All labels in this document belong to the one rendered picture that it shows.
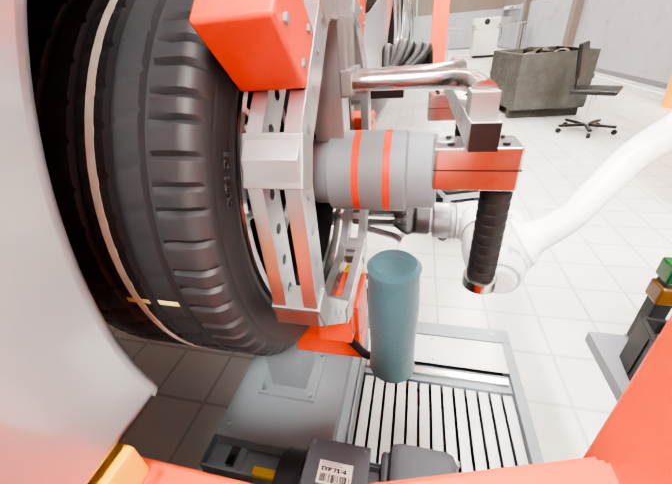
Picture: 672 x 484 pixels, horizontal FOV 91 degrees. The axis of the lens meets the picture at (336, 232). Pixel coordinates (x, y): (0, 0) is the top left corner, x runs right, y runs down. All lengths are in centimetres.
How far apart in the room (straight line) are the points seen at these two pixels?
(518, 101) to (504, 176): 443
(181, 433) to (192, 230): 105
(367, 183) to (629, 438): 42
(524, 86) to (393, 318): 439
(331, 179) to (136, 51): 30
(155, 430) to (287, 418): 54
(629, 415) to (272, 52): 34
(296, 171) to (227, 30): 13
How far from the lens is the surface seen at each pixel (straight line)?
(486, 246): 45
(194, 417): 135
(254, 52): 33
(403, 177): 53
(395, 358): 64
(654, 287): 89
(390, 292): 53
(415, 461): 72
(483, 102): 38
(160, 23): 42
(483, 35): 1432
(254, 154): 34
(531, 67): 479
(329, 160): 54
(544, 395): 138
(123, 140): 38
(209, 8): 33
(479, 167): 39
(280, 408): 100
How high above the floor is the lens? 106
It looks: 31 degrees down
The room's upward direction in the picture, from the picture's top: 5 degrees counter-clockwise
